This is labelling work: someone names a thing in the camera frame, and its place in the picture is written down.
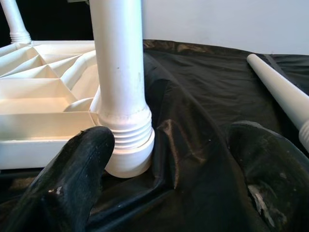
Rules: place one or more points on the black door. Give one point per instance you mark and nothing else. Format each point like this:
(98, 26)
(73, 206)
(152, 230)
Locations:
(48, 19)

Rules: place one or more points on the black plastic table cover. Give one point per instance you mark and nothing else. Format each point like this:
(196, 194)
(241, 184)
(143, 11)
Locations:
(205, 96)

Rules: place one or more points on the white plastic table leg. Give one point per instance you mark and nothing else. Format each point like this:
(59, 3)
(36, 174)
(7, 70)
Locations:
(277, 87)
(120, 72)
(14, 21)

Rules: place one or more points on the white plastic children table top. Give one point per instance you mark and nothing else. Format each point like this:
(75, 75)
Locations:
(36, 108)

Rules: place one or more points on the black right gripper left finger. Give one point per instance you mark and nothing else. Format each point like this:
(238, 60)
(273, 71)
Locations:
(60, 188)

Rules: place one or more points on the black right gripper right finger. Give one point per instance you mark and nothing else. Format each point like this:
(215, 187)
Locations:
(277, 174)

